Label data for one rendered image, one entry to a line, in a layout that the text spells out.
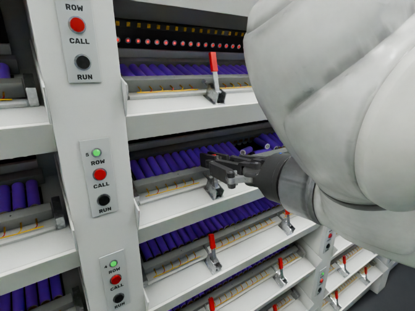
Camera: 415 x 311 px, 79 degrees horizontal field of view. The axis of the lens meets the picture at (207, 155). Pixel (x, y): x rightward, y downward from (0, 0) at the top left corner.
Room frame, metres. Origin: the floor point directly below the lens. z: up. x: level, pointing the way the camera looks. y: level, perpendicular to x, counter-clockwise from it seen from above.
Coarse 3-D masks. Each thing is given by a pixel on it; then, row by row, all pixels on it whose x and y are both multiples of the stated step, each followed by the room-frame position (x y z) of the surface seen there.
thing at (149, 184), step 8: (264, 152) 0.64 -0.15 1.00; (272, 152) 0.65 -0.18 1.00; (288, 152) 0.68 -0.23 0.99; (192, 168) 0.52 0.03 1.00; (200, 168) 0.53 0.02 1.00; (152, 176) 0.48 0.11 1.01; (160, 176) 0.48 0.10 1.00; (168, 176) 0.49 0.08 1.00; (176, 176) 0.49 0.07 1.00; (184, 176) 0.50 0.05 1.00; (192, 176) 0.51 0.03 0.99; (200, 176) 0.53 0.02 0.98; (136, 184) 0.45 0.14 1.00; (144, 184) 0.45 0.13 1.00; (152, 184) 0.46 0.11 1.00; (160, 184) 0.47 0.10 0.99; (168, 184) 0.48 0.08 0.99; (176, 184) 0.48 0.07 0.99; (192, 184) 0.50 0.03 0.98; (144, 192) 0.46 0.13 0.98
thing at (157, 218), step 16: (240, 128) 0.72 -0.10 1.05; (256, 128) 0.76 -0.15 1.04; (128, 144) 0.54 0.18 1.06; (144, 144) 0.56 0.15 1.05; (160, 144) 0.58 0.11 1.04; (240, 144) 0.70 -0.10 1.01; (160, 192) 0.47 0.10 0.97; (192, 192) 0.49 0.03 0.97; (224, 192) 0.50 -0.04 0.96; (240, 192) 0.51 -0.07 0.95; (256, 192) 0.54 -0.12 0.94; (144, 208) 0.42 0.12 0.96; (160, 208) 0.43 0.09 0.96; (176, 208) 0.44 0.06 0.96; (192, 208) 0.44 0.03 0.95; (208, 208) 0.46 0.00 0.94; (224, 208) 0.49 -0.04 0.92; (144, 224) 0.39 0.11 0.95; (160, 224) 0.40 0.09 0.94; (176, 224) 0.42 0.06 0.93; (144, 240) 0.39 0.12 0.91
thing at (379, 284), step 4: (376, 256) 1.14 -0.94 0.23; (380, 256) 1.12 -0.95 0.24; (380, 260) 1.12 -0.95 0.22; (384, 260) 1.11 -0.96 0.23; (392, 260) 1.15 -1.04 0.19; (388, 264) 1.12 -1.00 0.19; (388, 268) 1.13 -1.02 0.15; (384, 272) 1.11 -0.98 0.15; (388, 272) 1.15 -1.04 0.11; (380, 276) 1.10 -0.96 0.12; (384, 276) 1.12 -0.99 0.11; (376, 280) 1.11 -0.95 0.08; (380, 280) 1.10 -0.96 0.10; (384, 280) 1.13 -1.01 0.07; (372, 284) 1.12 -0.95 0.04; (376, 284) 1.11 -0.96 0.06; (380, 284) 1.10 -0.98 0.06; (384, 284) 1.14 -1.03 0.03; (372, 288) 1.12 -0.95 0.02; (376, 288) 1.11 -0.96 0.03; (380, 288) 1.11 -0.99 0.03; (376, 292) 1.10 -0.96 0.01
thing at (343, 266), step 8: (352, 248) 0.99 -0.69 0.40; (360, 248) 1.03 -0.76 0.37; (344, 256) 0.89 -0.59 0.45; (352, 256) 0.97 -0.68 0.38; (360, 256) 0.98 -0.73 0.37; (368, 256) 0.99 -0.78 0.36; (336, 264) 0.92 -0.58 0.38; (344, 264) 0.88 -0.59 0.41; (352, 264) 0.93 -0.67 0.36; (360, 264) 0.94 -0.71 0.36; (336, 272) 0.88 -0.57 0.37; (344, 272) 0.87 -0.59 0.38; (352, 272) 0.89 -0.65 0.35; (328, 280) 0.84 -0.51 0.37; (336, 280) 0.84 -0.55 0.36; (344, 280) 0.85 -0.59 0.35; (328, 288) 0.80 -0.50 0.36; (336, 288) 0.83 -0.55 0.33
